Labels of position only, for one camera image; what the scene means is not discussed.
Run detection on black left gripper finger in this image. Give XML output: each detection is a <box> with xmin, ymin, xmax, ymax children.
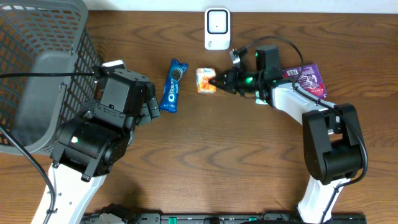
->
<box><xmin>146</xmin><ymin>82</ymin><xmax>155</xmax><ymax>100</ymax></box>
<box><xmin>138</xmin><ymin>97</ymin><xmax>160</xmax><ymax>125</ymax></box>

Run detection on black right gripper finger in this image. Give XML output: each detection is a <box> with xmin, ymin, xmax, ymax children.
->
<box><xmin>209</xmin><ymin>69</ymin><xmax>234</xmax><ymax>83</ymax></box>
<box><xmin>209</xmin><ymin>81</ymin><xmax>236</xmax><ymax>94</ymax></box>

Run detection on blue Oreo cookie pack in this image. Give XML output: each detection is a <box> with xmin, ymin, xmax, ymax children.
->
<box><xmin>159</xmin><ymin>59</ymin><xmax>188</xmax><ymax>113</ymax></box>

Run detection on small orange snack box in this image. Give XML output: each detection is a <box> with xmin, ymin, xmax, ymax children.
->
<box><xmin>196</xmin><ymin>68</ymin><xmax>216</xmax><ymax>93</ymax></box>

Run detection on red purple snack packet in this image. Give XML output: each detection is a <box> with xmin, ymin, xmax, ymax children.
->
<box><xmin>297</xmin><ymin>63</ymin><xmax>327</xmax><ymax>99</ymax></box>

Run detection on teal green snack packet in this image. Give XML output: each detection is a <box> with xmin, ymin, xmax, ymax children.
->
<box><xmin>255</xmin><ymin>98</ymin><xmax>267</xmax><ymax>105</ymax></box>

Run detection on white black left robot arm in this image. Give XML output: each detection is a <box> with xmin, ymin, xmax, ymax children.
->
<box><xmin>32</xmin><ymin>68</ymin><xmax>160</xmax><ymax>223</ymax></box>

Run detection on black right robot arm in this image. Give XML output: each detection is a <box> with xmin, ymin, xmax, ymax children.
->
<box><xmin>208</xmin><ymin>68</ymin><xmax>368</xmax><ymax>223</ymax></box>

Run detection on grey plastic mesh basket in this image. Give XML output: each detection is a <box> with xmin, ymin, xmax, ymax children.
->
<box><xmin>1</xmin><ymin>0</ymin><xmax>100</xmax><ymax>155</ymax></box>

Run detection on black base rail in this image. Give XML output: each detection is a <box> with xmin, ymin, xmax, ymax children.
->
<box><xmin>80</xmin><ymin>203</ymin><xmax>368</xmax><ymax>224</ymax></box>

